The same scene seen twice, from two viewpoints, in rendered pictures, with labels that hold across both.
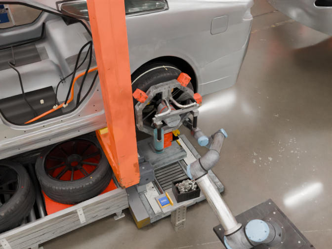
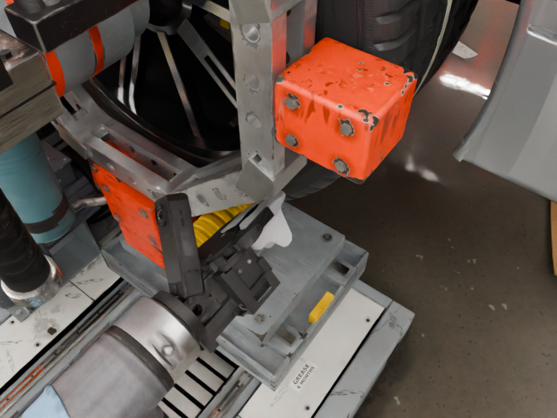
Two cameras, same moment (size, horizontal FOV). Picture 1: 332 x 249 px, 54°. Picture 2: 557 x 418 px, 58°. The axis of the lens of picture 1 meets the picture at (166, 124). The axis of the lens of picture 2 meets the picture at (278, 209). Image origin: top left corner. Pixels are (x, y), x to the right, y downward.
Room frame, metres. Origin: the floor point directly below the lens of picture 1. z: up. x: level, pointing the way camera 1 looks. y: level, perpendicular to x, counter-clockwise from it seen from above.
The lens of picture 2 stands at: (2.17, -0.54, 1.13)
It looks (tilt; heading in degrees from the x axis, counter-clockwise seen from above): 51 degrees down; 63
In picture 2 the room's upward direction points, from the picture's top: straight up
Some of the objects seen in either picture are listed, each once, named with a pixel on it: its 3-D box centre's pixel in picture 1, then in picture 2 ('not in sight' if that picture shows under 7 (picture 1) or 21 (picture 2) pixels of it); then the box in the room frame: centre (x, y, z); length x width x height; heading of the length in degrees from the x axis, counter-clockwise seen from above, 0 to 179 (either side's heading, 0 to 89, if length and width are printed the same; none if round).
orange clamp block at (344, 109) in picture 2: (195, 99); (341, 110); (2.37, -0.27, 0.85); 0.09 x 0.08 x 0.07; 116
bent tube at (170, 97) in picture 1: (182, 97); not in sight; (2.16, -0.14, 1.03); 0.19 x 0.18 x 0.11; 26
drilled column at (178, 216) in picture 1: (178, 212); not in sight; (1.58, -0.11, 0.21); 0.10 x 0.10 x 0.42; 26
